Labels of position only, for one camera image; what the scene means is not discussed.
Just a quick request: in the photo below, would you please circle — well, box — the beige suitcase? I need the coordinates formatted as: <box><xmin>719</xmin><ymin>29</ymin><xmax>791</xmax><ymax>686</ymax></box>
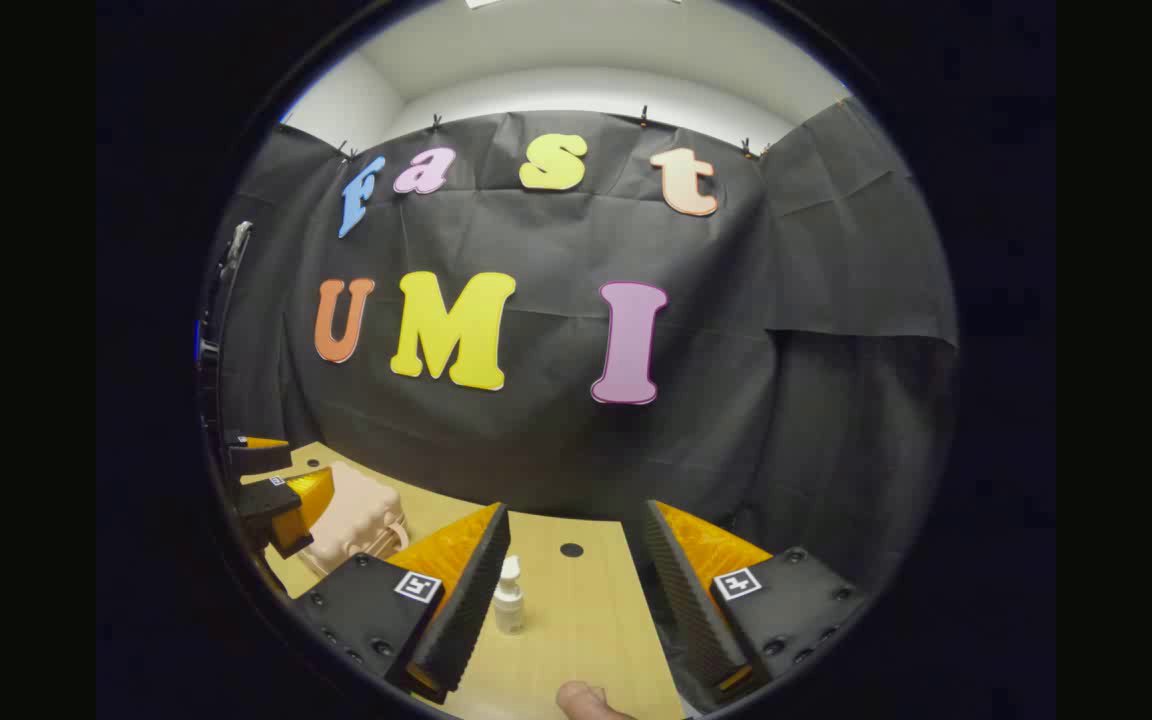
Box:
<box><xmin>296</xmin><ymin>462</ymin><xmax>412</xmax><ymax>581</ymax></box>

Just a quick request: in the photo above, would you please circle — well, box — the white pump bottle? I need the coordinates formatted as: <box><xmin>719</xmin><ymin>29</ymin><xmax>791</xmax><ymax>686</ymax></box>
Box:
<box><xmin>493</xmin><ymin>555</ymin><xmax>527</xmax><ymax>636</ymax></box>

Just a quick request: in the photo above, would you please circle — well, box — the black backdrop cloth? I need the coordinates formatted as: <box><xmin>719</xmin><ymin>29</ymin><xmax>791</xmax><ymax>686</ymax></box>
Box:
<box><xmin>204</xmin><ymin>95</ymin><xmax>959</xmax><ymax>601</ymax></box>

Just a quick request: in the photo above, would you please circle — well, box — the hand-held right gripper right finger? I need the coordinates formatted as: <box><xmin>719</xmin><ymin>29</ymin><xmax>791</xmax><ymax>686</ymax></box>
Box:
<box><xmin>644</xmin><ymin>500</ymin><xmax>872</xmax><ymax>701</ymax></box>

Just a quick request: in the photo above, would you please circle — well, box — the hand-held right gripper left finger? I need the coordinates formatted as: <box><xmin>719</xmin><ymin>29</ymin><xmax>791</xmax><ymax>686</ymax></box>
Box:
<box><xmin>291</xmin><ymin>502</ymin><xmax>512</xmax><ymax>704</ymax></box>

